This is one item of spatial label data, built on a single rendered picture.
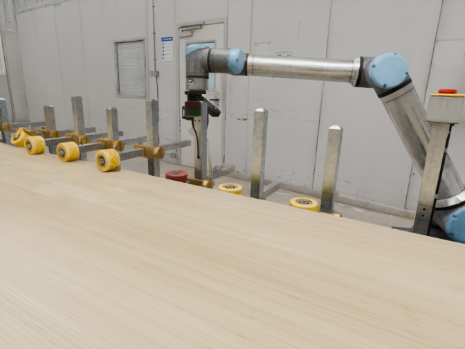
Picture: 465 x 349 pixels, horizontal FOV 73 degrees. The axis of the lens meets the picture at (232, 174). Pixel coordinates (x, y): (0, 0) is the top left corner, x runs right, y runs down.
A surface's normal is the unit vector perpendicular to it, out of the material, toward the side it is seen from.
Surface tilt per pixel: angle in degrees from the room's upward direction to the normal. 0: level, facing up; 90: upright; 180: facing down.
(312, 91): 90
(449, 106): 90
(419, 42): 90
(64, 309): 0
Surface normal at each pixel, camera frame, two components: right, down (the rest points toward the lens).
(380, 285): 0.03, -0.96
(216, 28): -0.60, 0.19
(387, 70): -0.28, 0.13
